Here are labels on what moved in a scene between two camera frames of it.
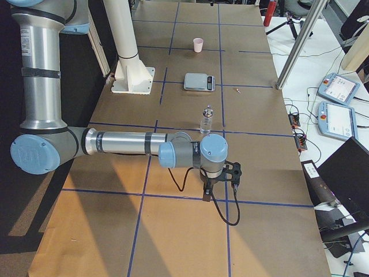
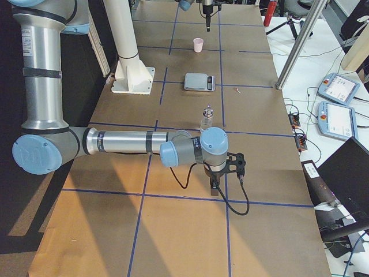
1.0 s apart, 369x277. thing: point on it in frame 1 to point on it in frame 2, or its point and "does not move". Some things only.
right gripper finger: [207, 191] to [214, 187]
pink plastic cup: [198, 45] does not move
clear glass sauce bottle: [206, 123] does not move
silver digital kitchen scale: [199, 82] does not move
